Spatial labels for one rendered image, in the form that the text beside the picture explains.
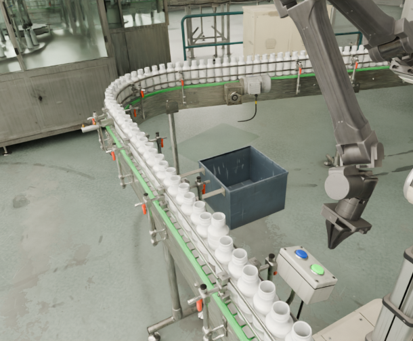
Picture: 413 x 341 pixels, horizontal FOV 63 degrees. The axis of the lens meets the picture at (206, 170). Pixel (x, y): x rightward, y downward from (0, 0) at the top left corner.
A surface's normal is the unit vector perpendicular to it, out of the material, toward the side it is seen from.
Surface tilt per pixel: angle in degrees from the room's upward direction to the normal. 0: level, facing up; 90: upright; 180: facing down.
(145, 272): 0
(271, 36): 90
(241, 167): 90
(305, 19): 98
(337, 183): 71
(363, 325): 0
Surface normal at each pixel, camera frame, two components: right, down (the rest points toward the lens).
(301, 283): -0.85, -0.03
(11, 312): -0.05, -0.85
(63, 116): 0.46, 0.45
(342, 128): -0.67, 0.52
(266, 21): 0.16, 0.52
